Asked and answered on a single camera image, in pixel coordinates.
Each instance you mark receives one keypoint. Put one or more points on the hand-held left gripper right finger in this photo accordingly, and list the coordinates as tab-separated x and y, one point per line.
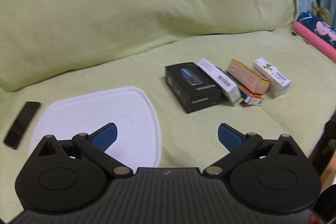
228	136

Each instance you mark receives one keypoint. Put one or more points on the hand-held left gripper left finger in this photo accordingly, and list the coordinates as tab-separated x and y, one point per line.
105	137

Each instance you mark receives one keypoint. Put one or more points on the white plastic lid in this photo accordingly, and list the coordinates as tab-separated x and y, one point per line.
92	108

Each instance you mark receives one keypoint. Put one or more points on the black product box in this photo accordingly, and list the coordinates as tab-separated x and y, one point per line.
194	92

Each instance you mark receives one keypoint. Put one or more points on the white green medicine box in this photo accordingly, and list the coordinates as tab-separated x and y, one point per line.
219	79

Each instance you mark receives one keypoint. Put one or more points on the peach yellow-edged medicine box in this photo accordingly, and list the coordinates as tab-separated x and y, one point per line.
246	79

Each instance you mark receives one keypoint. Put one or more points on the small colourful medicine box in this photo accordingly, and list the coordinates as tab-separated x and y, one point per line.
253	99

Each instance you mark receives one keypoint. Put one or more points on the pink bird print medicine box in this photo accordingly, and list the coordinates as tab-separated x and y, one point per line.
275	79

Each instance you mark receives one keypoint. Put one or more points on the black smartphone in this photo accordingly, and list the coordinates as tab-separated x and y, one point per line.
22	124

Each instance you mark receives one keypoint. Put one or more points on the pink ribbed roll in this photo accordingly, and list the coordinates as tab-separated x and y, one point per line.
312	35

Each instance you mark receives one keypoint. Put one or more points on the dark blue printed cushion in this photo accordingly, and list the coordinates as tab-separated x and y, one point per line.
320	27

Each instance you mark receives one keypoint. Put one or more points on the light printed cloth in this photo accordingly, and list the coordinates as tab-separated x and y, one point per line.
304	1

